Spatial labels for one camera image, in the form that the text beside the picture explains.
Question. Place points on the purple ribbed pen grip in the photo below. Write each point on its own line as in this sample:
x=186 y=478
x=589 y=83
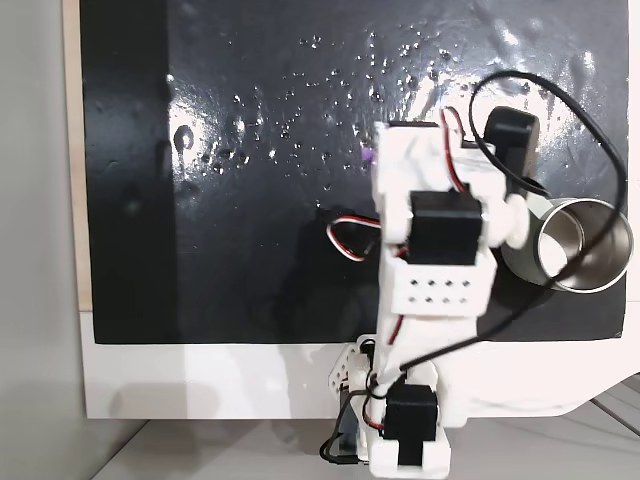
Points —
x=368 y=156

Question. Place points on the shiny metal cup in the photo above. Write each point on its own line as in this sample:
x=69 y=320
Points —
x=585 y=245

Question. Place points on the black glossy table mat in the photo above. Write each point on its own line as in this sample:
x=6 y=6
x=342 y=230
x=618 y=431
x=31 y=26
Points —
x=250 y=225

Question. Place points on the light wooden board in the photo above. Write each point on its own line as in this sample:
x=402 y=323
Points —
x=72 y=150

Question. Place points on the black oval camera box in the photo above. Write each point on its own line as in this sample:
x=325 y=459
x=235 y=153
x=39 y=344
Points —
x=512 y=140

